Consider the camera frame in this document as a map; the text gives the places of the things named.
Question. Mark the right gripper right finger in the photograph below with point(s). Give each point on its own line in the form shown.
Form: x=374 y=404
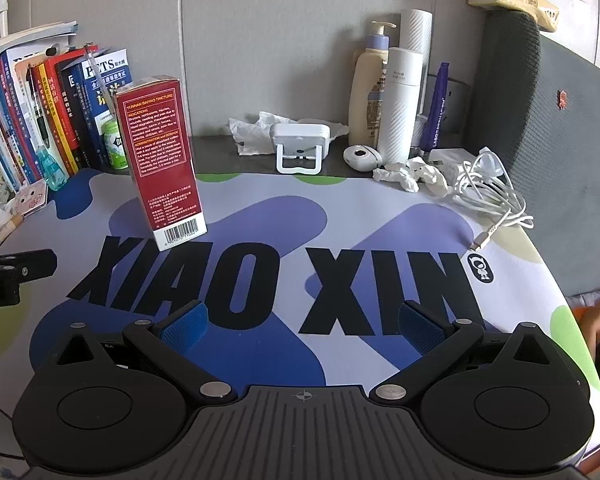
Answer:
x=441 y=346

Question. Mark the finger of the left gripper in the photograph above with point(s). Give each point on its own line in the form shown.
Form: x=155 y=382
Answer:
x=31 y=265

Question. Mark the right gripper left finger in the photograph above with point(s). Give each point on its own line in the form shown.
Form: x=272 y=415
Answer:
x=161 y=348

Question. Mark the red medicine box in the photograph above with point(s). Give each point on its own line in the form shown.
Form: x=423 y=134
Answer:
x=154 y=133

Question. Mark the wipe tissue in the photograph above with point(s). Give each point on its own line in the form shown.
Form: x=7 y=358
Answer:
x=411 y=174

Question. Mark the teal glass bottle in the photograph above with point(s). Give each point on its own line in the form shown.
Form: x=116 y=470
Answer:
x=53 y=175

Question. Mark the yellow book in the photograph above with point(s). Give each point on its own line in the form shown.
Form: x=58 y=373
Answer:
x=53 y=120

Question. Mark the black pen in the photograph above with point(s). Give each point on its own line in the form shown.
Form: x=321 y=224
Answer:
x=37 y=106

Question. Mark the green gum bottle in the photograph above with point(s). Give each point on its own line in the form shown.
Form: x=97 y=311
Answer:
x=114 y=145

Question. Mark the printed desk mat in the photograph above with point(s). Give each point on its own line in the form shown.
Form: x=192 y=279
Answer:
x=302 y=278

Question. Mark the row of blue books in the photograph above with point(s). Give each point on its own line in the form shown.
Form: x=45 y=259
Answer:
x=18 y=161

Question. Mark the small white round device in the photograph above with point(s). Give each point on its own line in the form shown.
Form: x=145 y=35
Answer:
x=362 y=158

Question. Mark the black book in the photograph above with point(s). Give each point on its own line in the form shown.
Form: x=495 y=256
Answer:
x=75 y=112

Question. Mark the red book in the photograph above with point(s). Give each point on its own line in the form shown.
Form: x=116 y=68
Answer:
x=53 y=66

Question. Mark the blue PETS book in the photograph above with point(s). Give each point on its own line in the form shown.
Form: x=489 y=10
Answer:
x=103 y=73

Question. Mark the crumpled white tissue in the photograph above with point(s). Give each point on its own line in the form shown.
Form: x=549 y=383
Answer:
x=254 y=138

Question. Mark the white folding phone stand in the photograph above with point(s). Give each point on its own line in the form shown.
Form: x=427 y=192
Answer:
x=300 y=141

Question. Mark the stack of paper booklets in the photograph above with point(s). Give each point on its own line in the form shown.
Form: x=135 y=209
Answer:
x=38 y=33

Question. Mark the white ribbed bottle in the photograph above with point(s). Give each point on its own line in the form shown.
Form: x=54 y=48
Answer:
x=399 y=105

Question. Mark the dark grey cushion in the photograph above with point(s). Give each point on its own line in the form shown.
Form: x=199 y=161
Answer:
x=537 y=105

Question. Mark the cream lotion pump bottle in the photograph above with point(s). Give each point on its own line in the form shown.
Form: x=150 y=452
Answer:
x=368 y=86

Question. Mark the tall white tube bottle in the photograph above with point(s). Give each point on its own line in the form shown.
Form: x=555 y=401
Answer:
x=415 y=35

